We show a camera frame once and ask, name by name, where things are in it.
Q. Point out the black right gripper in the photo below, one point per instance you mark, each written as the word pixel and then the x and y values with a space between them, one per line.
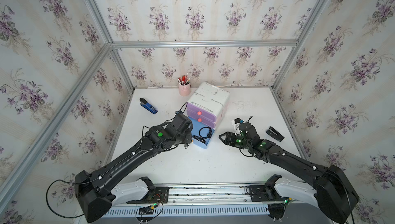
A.
pixel 227 138

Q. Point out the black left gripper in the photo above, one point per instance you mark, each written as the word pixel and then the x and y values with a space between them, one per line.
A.
pixel 189 134

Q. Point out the black wired earphones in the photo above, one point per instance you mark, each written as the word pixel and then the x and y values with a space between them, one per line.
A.
pixel 199 138
pixel 206 132

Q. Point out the blue bottom drawer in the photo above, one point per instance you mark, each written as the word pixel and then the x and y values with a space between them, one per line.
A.
pixel 195 131

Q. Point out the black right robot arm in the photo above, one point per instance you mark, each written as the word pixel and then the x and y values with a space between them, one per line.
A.
pixel 326 188

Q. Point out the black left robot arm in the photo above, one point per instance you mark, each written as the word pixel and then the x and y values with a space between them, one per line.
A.
pixel 94 190

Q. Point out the white drawer cabinet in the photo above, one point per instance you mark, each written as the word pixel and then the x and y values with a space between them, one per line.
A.
pixel 211 98

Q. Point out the black stapler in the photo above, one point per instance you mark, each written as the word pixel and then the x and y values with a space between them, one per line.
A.
pixel 273 133

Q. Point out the pink pen cup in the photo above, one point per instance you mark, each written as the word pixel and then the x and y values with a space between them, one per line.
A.
pixel 185 90

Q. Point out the blue stapler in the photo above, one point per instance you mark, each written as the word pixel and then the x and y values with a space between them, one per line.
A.
pixel 145 104

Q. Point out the red pens in cup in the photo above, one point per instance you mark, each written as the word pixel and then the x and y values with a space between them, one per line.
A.
pixel 183 80

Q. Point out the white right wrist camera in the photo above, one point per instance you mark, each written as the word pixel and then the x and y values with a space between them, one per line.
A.
pixel 236 123

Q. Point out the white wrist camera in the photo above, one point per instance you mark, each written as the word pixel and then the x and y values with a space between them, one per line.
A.
pixel 179 112
pixel 236 123

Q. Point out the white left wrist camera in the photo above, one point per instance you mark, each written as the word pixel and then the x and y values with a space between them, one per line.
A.
pixel 179 112

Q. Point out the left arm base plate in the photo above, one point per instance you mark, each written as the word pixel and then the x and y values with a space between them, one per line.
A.
pixel 159 194

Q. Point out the aluminium frame rail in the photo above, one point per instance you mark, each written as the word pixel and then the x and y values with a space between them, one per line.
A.
pixel 204 43

